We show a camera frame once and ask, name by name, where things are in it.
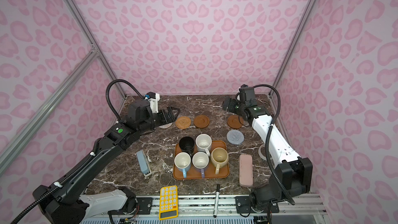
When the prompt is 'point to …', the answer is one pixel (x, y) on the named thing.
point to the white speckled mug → (203, 142)
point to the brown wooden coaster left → (201, 121)
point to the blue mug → (183, 162)
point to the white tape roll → (259, 151)
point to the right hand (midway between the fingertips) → (230, 103)
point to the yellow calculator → (168, 202)
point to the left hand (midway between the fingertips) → (174, 109)
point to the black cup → (187, 144)
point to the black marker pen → (216, 200)
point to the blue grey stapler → (143, 163)
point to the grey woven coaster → (235, 137)
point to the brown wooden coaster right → (233, 122)
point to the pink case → (246, 177)
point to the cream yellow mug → (219, 157)
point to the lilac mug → (200, 160)
